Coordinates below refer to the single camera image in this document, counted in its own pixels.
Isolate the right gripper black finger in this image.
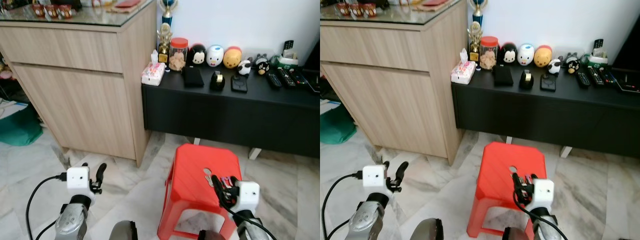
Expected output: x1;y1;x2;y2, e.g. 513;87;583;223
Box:
210;174;225;202
511;172;524;203

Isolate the red plastic stool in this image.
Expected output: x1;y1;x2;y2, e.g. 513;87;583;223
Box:
157;143;257;240
466;141;564;240

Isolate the robot right leg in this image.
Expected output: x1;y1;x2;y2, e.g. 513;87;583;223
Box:
501;226;532;240
197;229;227;240

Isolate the robot leg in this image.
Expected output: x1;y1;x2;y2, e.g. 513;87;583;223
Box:
409;217;445;240
197;229;227;240
108;220;137;240
501;226;532;240

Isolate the robot left leg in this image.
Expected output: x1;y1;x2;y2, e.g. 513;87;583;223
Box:
409;217;445;240
108;220;137;240

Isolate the green storage bin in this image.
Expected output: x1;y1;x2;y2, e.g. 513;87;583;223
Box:
0;102;44;147
320;102;358;146

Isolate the light wooden cabinet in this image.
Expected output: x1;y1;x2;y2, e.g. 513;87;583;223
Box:
320;0;469;166
0;0;159;168

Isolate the black low console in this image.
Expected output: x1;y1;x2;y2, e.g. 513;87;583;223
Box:
451;64;640;159
141;64;321;159

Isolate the black tape dispenser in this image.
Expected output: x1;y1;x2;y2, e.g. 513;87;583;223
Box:
519;69;535;91
209;70;226;92

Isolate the small black pouch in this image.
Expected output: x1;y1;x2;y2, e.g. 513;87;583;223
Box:
230;74;249;94
540;73;558;93

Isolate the black wallet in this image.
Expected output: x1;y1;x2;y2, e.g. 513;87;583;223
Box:
492;65;515;88
181;66;205;89

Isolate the pink tissue pack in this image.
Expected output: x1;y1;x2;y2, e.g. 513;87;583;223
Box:
141;51;167;87
451;50;477;85

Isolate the flat black set-top box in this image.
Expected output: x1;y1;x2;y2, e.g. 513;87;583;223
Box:
301;70;321;96
614;67;640;96

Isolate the black penguin plush toy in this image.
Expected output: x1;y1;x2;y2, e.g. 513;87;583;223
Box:
254;53;272;76
564;52;581;75

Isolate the black television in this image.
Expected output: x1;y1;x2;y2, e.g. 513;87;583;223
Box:
302;39;321;72
612;36;640;71

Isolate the yellow bear plush toy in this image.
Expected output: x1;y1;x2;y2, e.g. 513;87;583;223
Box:
223;46;243;69
533;45;554;68

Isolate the white duck plush toy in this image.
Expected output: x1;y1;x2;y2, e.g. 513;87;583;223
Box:
206;45;225;67
517;43;536;66

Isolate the black mouse plush toy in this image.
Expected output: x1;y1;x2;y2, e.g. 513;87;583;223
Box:
499;42;518;65
188;43;208;66

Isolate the clear jar with red lid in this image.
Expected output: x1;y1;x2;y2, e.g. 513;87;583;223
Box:
168;37;190;72
479;36;500;71

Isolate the green remote holder box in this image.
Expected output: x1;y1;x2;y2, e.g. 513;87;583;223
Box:
277;52;300;69
587;51;610;68

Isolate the small gold trophy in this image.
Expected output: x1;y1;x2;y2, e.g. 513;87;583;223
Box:
467;21;484;63
156;22;174;64

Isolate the flat red tray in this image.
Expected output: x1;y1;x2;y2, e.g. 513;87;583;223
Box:
419;0;451;12
112;0;144;14

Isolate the tall blue gold trophy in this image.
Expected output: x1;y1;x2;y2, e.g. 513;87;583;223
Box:
470;0;489;27
159;0;179;28

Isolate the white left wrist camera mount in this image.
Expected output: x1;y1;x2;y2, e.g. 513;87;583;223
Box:
66;166;91;194
362;164;387;193

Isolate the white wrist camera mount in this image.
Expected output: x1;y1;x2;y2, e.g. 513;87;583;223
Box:
362;164;387;193
66;166;91;194
529;178;555;211
234;180;261;213

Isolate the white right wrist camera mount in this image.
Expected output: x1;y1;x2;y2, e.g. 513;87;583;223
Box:
234;180;261;213
529;178;555;211

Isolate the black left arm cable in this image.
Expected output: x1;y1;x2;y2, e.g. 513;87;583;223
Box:
321;171;365;240
25;173;69;240

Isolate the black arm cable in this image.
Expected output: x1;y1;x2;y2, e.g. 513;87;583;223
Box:
218;190;278;240
25;173;69;240
513;192;571;240
321;171;365;240

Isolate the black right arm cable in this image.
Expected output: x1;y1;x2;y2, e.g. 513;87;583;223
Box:
513;192;571;240
218;190;278;240

